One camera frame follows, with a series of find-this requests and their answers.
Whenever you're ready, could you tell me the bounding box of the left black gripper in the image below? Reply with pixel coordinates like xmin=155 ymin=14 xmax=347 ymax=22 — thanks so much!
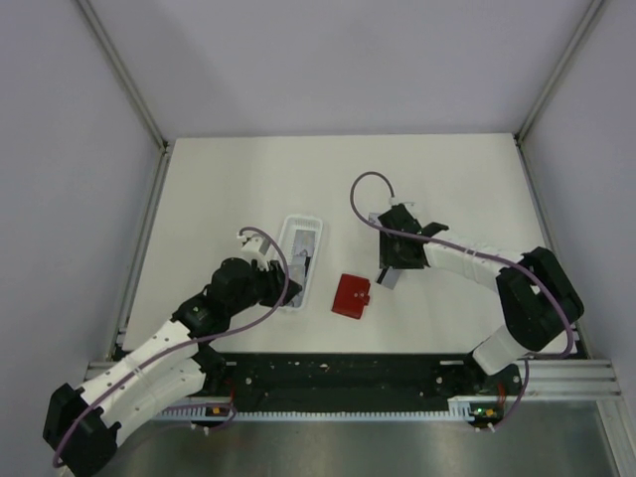
xmin=228 ymin=257 xmax=301 ymax=316

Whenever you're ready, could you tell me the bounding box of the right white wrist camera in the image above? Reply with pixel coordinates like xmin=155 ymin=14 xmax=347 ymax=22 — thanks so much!
xmin=389 ymin=196 xmax=415 ymax=210

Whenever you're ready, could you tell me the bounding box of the silver magnetic stripe card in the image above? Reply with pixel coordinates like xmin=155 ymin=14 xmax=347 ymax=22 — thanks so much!
xmin=376 ymin=267 xmax=401 ymax=290

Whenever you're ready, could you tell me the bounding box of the middle card in basket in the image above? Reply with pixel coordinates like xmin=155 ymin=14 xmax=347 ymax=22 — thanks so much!
xmin=289 ymin=254 xmax=311 ymax=274

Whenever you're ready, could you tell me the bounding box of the red leather card holder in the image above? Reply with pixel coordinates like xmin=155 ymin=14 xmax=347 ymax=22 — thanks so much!
xmin=331 ymin=273 xmax=371 ymax=320

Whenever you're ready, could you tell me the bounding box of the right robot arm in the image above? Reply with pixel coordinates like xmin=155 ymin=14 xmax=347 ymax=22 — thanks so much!
xmin=373 ymin=204 xmax=584 ymax=398

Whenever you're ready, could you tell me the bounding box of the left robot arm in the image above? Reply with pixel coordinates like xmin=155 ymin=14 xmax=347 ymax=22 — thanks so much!
xmin=43 ymin=258 xmax=303 ymax=476

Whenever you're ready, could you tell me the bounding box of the white plastic basket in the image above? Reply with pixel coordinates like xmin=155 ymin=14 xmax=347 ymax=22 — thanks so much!
xmin=277 ymin=214 xmax=324 ymax=312

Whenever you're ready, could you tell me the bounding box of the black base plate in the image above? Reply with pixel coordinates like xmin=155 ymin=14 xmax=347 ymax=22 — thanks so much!
xmin=199 ymin=352 xmax=521 ymax=411

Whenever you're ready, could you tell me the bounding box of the aluminium frame rail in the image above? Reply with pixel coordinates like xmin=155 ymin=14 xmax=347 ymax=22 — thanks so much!
xmin=524 ymin=360 xmax=622 ymax=401

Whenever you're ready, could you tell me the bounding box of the white slotted cable duct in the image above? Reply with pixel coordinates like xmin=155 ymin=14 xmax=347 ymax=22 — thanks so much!
xmin=155 ymin=398 xmax=503 ymax=424

